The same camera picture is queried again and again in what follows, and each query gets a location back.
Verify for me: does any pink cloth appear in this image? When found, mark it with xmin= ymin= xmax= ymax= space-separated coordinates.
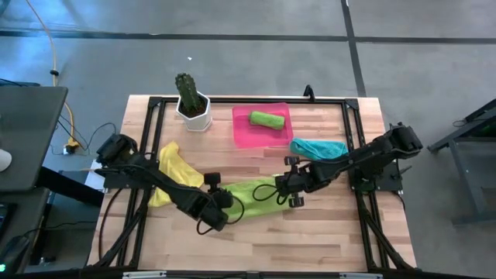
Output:
xmin=231 ymin=102 xmax=295 ymax=150

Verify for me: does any black side desk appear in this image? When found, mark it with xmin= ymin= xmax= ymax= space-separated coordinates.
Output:
xmin=0 ymin=85 xmax=69 ymax=194

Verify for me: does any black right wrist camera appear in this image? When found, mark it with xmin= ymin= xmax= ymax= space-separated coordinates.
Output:
xmin=284 ymin=155 xmax=301 ymax=175

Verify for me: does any yellow microfiber towel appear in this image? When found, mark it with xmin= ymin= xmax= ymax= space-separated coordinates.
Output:
xmin=147 ymin=139 xmax=205 ymax=208

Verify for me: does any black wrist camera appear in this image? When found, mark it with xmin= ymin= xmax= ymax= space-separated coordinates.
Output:
xmin=284 ymin=155 xmax=301 ymax=175
xmin=203 ymin=172 xmax=222 ymax=195

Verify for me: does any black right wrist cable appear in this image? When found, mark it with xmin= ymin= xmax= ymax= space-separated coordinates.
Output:
xmin=252 ymin=176 xmax=290 ymax=205

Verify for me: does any teal microfiber towel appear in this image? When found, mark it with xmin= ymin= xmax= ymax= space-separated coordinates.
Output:
xmin=289 ymin=137 xmax=350 ymax=162

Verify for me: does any yellow floor cable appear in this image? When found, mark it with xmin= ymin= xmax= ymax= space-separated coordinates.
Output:
xmin=25 ymin=0 xmax=81 ymax=155

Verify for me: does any white paper sheet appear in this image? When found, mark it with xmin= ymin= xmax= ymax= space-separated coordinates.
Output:
xmin=84 ymin=159 xmax=107 ymax=191

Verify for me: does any white round object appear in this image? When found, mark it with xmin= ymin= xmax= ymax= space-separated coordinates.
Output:
xmin=0 ymin=149 xmax=13 ymax=173

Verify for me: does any black floor cable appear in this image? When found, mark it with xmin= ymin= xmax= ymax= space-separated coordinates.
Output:
xmin=451 ymin=115 xmax=496 ymax=131
xmin=57 ymin=121 xmax=119 ymax=157

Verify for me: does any black aluminium table frame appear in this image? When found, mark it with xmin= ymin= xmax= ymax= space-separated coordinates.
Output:
xmin=87 ymin=95 xmax=418 ymax=279

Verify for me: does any silver aluminium bracket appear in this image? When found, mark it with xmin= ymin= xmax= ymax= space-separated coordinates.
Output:
xmin=122 ymin=270 xmax=167 ymax=279
xmin=339 ymin=272 xmax=384 ymax=279

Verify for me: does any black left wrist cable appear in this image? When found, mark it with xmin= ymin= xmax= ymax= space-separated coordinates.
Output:
xmin=195 ymin=195 xmax=246 ymax=236

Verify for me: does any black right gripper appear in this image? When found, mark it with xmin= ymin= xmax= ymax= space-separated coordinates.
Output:
xmin=275 ymin=166 xmax=323 ymax=208

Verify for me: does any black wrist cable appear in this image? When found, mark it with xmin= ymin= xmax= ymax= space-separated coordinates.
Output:
xmin=252 ymin=176 xmax=290 ymax=205
xmin=195 ymin=195 xmax=246 ymax=236

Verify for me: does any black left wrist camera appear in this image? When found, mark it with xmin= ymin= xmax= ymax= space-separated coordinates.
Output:
xmin=203 ymin=172 xmax=222 ymax=195

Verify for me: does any green microfiber towel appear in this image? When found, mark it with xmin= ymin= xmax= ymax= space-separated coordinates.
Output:
xmin=249 ymin=110 xmax=286 ymax=131

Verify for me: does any green cactus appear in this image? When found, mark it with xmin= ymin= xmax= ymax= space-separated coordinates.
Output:
xmin=174 ymin=72 xmax=205 ymax=113

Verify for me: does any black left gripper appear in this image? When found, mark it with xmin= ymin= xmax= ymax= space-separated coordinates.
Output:
xmin=188 ymin=188 xmax=236 ymax=233

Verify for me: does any lime microfiber towel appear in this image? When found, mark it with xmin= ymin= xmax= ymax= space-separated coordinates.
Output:
xmin=221 ymin=176 xmax=292 ymax=221

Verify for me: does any black metal stand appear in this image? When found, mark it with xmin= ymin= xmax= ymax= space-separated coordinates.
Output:
xmin=428 ymin=98 xmax=496 ymax=226

